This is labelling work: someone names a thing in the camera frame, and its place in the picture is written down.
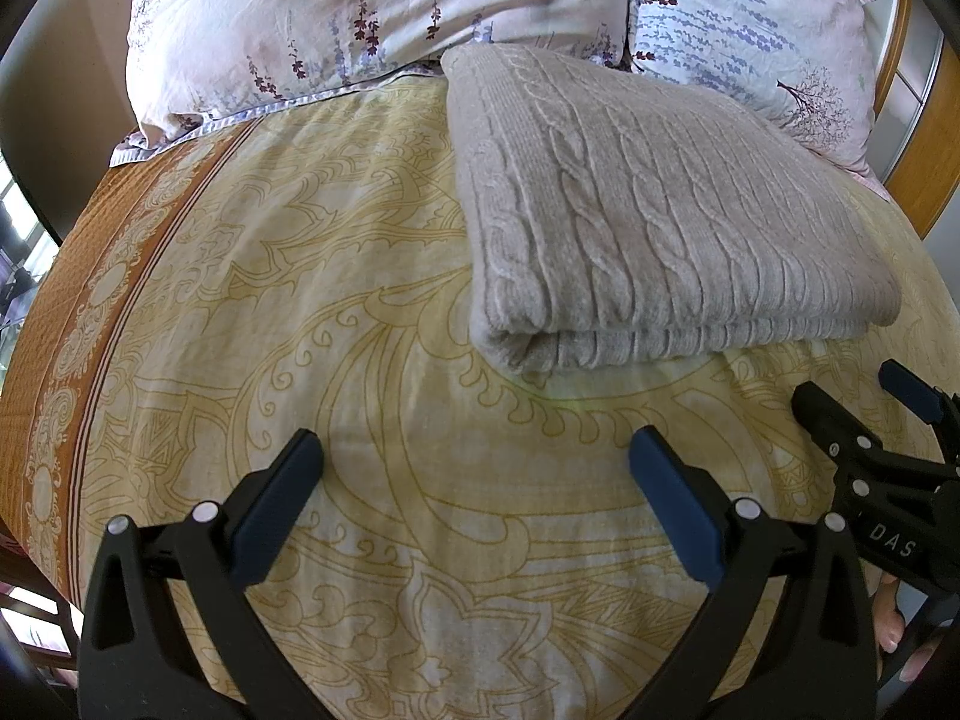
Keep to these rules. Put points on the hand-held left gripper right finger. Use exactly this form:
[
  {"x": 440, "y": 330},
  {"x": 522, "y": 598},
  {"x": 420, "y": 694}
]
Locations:
[{"x": 679, "y": 502}]

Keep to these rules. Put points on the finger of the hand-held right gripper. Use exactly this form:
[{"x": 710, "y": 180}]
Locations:
[
  {"x": 911, "y": 390},
  {"x": 832, "y": 424}
]

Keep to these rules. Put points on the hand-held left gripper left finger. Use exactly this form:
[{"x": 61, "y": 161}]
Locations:
[{"x": 274, "y": 510}]

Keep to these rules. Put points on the person's right hand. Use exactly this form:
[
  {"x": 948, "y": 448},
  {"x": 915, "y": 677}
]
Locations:
[{"x": 896, "y": 626}]

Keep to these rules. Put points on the yellow orange patterned bedspread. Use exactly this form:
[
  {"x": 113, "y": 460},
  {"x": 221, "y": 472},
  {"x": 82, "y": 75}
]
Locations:
[{"x": 375, "y": 300}]

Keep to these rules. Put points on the wooden headboard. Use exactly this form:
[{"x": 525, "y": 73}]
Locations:
[{"x": 919, "y": 90}]

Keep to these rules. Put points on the blue floral pillow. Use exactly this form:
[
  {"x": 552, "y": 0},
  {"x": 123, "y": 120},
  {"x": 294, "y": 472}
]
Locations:
[{"x": 750, "y": 30}]

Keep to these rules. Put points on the pink floral pillow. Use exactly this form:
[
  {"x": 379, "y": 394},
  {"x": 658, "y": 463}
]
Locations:
[{"x": 337, "y": 7}]

